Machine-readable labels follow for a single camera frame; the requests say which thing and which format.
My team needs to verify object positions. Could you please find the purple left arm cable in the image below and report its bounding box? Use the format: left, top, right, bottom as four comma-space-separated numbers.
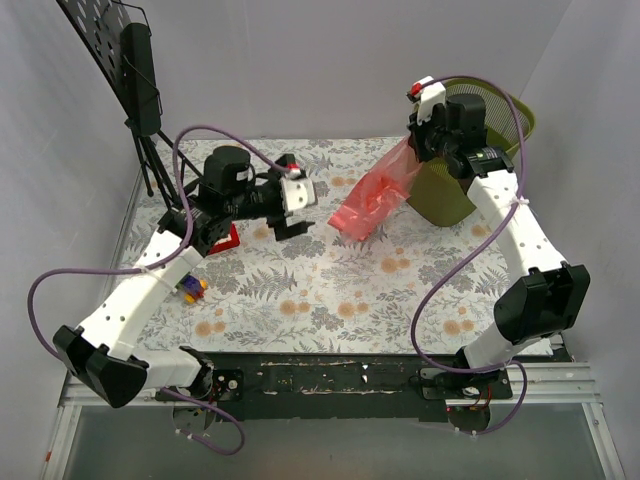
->
28, 124, 291, 456

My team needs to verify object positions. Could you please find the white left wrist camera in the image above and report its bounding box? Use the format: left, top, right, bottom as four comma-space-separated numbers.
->
280, 166, 317, 216

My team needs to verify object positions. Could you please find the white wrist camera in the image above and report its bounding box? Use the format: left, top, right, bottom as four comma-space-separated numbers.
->
280, 166, 317, 216
407, 76, 446, 125

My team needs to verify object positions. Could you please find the floral patterned table mat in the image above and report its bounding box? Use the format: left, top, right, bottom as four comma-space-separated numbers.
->
137, 137, 510, 355

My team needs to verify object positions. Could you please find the red torn trash bag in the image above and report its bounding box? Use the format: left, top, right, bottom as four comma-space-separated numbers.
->
328, 137, 422, 241

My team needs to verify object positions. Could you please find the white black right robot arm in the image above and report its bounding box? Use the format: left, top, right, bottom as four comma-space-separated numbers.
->
409, 93, 590, 399

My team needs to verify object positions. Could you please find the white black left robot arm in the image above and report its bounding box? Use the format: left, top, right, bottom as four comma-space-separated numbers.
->
53, 146, 317, 408

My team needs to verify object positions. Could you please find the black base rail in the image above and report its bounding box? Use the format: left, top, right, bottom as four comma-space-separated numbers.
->
154, 352, 516, 424

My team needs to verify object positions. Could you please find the red calculator toy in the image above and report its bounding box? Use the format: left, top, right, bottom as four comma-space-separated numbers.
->
208, 224, 240, 255

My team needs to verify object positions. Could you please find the green plastic trash bin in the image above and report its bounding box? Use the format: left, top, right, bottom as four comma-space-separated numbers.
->
408, 76, 535, 227

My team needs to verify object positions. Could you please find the colourful toy figure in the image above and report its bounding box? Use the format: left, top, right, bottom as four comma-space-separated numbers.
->
179, 275, 208, 304

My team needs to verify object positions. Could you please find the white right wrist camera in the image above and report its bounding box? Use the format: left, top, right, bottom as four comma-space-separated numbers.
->
407, 76, 446, 125

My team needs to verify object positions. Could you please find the black music stand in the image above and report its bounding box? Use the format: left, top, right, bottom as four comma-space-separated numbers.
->
58, 0, 181, 209

